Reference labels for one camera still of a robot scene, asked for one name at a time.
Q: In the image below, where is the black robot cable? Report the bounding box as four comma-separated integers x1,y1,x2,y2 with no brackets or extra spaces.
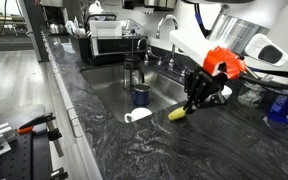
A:
239,65,288,90

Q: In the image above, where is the chrome sink sprayer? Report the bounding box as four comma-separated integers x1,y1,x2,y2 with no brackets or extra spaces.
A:
143,44,156,66

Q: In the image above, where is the white tray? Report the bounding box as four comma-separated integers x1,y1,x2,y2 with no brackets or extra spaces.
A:
89,20,124,56

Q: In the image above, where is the chrome gooseneck faucet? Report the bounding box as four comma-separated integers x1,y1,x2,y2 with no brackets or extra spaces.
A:
155,14,192,79

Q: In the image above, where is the stainless steel sink basin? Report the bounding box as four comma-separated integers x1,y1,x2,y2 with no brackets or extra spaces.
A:
80,62,189,124

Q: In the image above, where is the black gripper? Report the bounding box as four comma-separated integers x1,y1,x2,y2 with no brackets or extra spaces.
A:
182,64,227,116

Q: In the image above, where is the glass french press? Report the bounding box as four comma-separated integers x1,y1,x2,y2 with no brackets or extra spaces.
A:
122,28,146,92

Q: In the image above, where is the clear plastic container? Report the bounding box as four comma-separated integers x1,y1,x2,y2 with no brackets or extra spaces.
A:
60,41,76,55

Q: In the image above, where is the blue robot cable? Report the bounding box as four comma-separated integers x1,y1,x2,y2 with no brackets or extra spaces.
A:
193,3,212,38

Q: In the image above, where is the white wrist mounting plate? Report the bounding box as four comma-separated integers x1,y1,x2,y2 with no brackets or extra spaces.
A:
168,28,219,67

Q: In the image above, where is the clear glass jar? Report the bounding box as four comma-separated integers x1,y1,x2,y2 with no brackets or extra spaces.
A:
236,79,267,109

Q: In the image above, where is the white pitcher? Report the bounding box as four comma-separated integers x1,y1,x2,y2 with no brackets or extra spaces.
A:
87,0,105,15

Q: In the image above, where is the silver kettle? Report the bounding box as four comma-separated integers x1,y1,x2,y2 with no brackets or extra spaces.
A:
48,21,66,36

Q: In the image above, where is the orange camera mount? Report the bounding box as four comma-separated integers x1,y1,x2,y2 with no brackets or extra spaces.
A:
202,46,247,80

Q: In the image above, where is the blue metal mug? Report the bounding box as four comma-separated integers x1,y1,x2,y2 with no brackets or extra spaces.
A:
130,83,152,107

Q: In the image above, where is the white ceramic cup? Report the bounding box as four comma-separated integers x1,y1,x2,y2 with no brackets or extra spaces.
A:
123,107,153,124

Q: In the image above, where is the yellow sponge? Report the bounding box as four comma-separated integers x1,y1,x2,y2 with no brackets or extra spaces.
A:
167,106,188,122

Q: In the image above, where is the black perforated breadboard table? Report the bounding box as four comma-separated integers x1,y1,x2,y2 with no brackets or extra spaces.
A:
0,104,69,180

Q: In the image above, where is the silver drawer handle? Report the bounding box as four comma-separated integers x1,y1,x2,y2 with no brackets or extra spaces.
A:
70,115,85,139
65,105,79,122

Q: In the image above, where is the black dish rack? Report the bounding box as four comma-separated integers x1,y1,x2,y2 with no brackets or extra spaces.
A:
69,13,149,67

